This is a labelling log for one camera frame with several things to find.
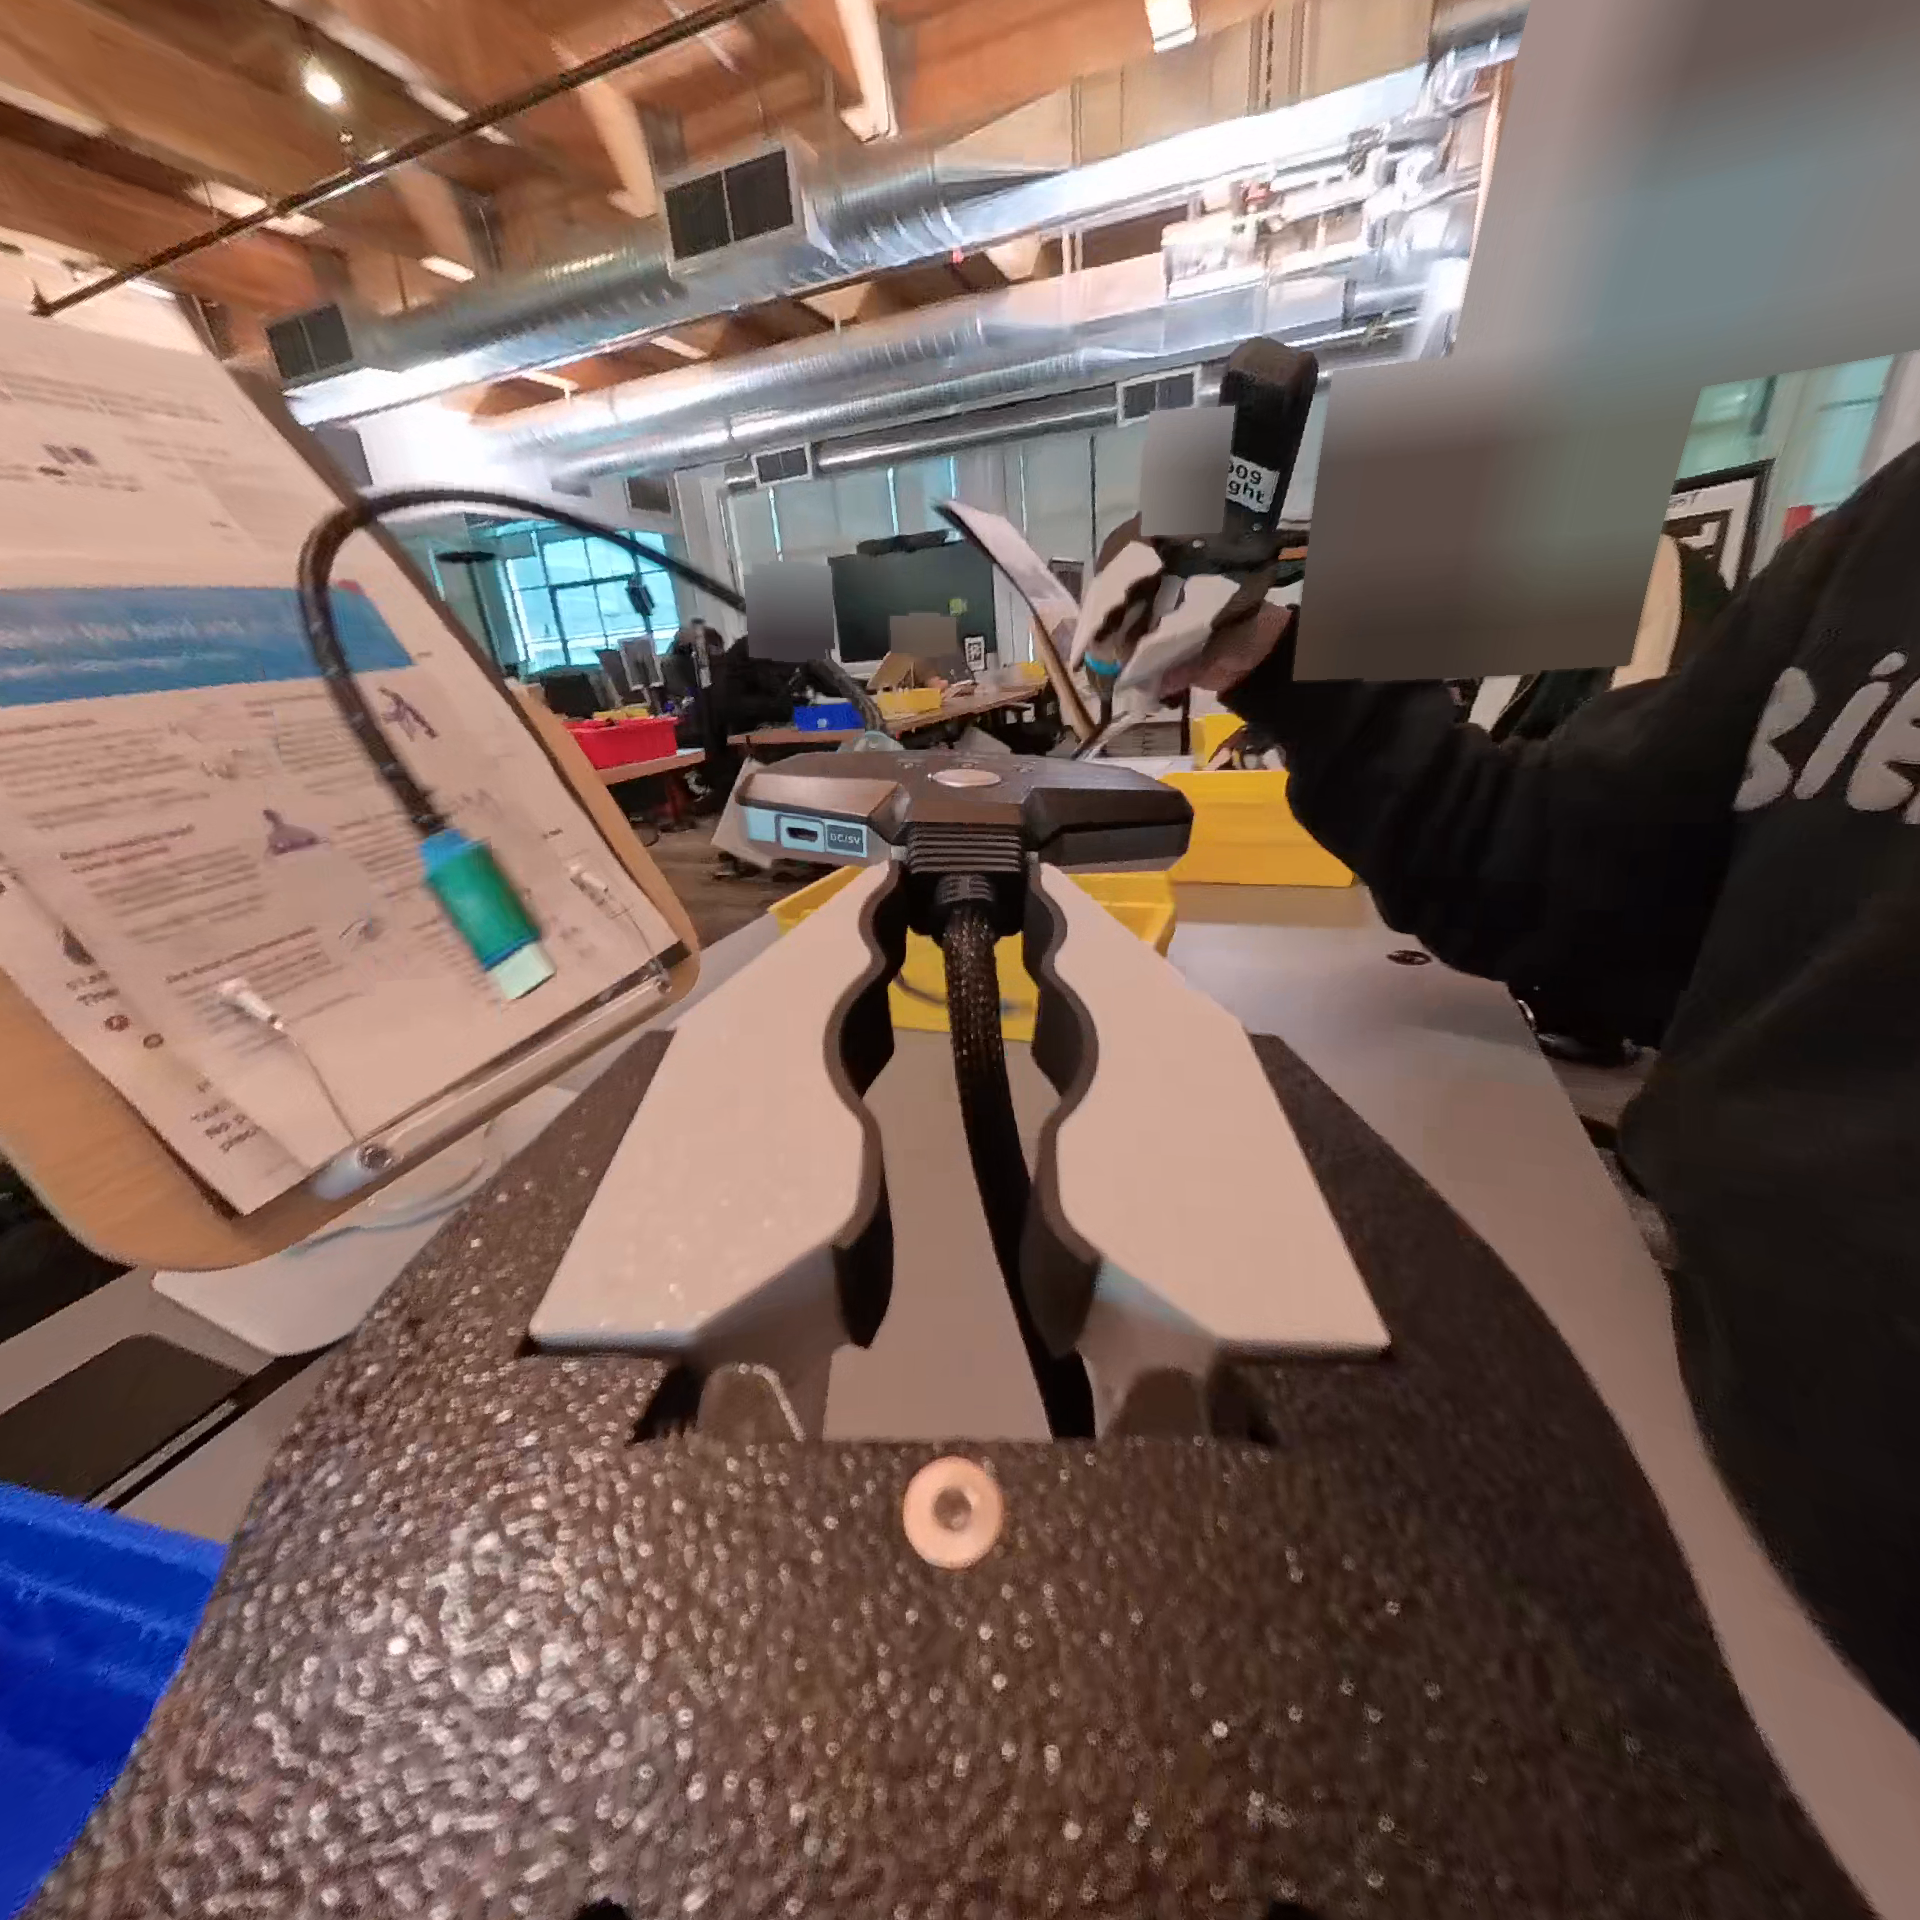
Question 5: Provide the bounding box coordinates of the black wall monitor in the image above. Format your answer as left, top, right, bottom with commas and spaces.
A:
829, 537, 1002, 668

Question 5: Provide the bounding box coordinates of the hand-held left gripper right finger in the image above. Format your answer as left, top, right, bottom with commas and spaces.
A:
1030, 863, 1395, 1377

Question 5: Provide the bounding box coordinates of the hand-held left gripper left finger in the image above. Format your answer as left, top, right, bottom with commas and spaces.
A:
530, 861, 905, 1366

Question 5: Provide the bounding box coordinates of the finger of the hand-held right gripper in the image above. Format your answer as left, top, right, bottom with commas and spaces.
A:
1071, 531, 1169, 657
1123, 576, 1253, 705

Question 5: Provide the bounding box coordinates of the person's black hoodie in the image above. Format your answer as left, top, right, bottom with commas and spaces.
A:
1619, 437, 1920, 1772

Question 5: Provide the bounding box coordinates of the large blue plastic bin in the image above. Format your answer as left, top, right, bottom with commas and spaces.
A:
0, 1478, 226, 1920

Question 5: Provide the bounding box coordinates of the person's right hand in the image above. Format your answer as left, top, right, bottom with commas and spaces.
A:
1202, 597, 1300, 699

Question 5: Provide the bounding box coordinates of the black braided switch cable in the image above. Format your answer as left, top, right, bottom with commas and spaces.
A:
934, 895, 1099, 1441

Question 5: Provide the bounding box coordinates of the instruction sheet on stand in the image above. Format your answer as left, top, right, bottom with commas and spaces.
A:
0, 296, 705, 1355

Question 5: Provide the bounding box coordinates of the person's right forearm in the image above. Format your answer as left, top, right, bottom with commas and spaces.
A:
1216, 629, 1756, 1059

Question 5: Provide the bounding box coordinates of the silver ventilation duct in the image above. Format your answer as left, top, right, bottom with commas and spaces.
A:
481, 284, 1424, 465
282, 75, 1500, 373

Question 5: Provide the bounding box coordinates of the wooden document stand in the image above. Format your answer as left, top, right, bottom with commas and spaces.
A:
934, 501, 1087, 750

